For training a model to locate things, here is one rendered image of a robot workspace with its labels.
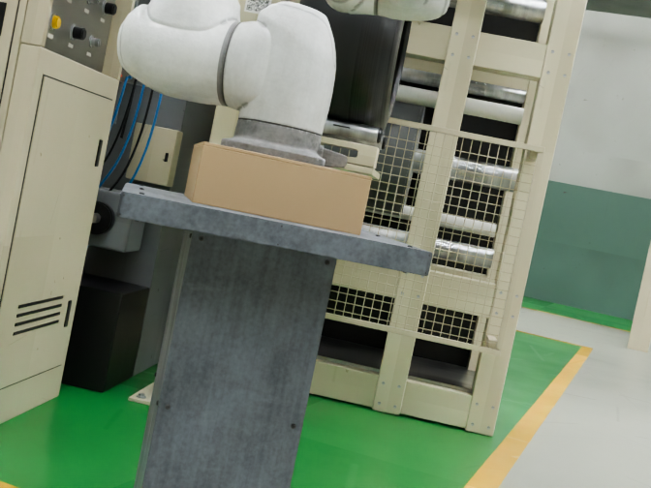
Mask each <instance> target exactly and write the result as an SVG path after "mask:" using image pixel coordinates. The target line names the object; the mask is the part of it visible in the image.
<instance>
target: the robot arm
mask: <svg viewBox="0 0 651 488"><path fill-rule="evenodd" d="M326 1H327V3H328V4H329V6H330V7H331V8H332V9H334V10H336V11H338V12H341V13H348V14H350V15H379V16H384V17H387V18H391V19H398V20H409V21H427V20H432V19H436V18H439V17H441V16H442V15H444V14H445V13H446V12H447V10H448V7H449V3H450V0H326ZM117 54H118V59H119V62H120V64H121V66H122V67H123V68H124V69H125V70H126V71H127V72H128V73H129V74H130V75H131V76H133V77H134V78H135V79H137V80H138V81H140V82H141V83H143V84H144V85H146V86H147V87H149V88H151V89H152V90H154V91H156V92H158V93H161V94H163V95H166V96H170V97H173V98H176V99H180V100H184V101H189V102H194V103H200V104H206V105H215V106H224V107H231V108H233V109H235V110H238V111H239V115H238V120H237V123H236V127H235V130H234V134H233V137H230V138H222V140H221V145H225V146H228V147H233V148H238V149H243V150H247V151H252V152H257V153H261V154H265V155H270V156H275V157H279V158H284V159H289V160H294V161H298V162H302V163H307V164H311V165H316V166H321V167H327V168H344V167H345V166H346V165H347V162H348V158H347V157H348V156H346V155H343V154H340V153H337V152H334V151H331V150H329V149H326V148H324V146H323V145H321V140H322V134H323V130H324V125H325V122H326V118H327V114H328V110H329V106H330V102H331V97H332V92H333V86H334V80H335V72H336V52H335V44H334V40H333V36H332V32H331V29H330V25H329V22H328V20H327V17H326V16H325V15H324V14H322V13H321V12H319V11H317V10H314V9H312V8H309V7H307V6H304V5H300V4H297V3H294V2H287V1H282V2H279V3H276V4H271V5H269V6H267V7H266V8H264V9H263V10H261V11H260V12H259V15H258V19H257V21H247V22H240V5H239V3H238V0H151V1H150V3H149V5H144V4H142V5H139V6H138V7H136V8H135V9H133V10H132V11H131V12H130V13H129V14H128V15H127V17H126V19H125V20H124V21H123V23H122V24H121V27H120V29H119V32H118V38H117Z"/></svg>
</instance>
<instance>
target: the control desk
mask: <svg viewBox="0 0 651 488"><path fill-rule="evenodd" d="M135 1H136V0H0V424H1V423H4V422H6V421H8V420H10V419H12V418H14V417H16V416H18V415H20V414H22V413H24V412H27V411H29V410H31V409H33V408H35V407H37V406H40V405H41V404H43V403H45V402H47V401H49V400H51V399H53V398H55V397H57V396H58V395H59V390H60V385H61V381H62V376H63V371H64V366H65V360H66V355H67V350H68V346H69V341H70V335H71V330H72V325H73V320H74V315H75V310H76V305H77V300H78V291H79V286H80V280H81V275H82V270H83V266H84V261H85V256H86V250H87V245H88V240H89V235H90V230H91V225H92V220H93V215H94V210H95V205H96V200H97V195H98V190H99V185H100V180H101V175H102V169H103V164H104V159H105V155H106V150H107V145H108V139H109V130H110V125H111V120H112V116H113V110H114V105H115V100H116V95H117V90H118V84H119V81H118V80H120V77H121V72H122V66H121V64H120V62H119V59H118V54H117V38H118V32H119V29H120V27H121V24H122V23H123V21H124V20H125V19H126V17H127V15H128V14H129V13H130V12H131V11H132V10H133V9H134V6H135Z"/></svg>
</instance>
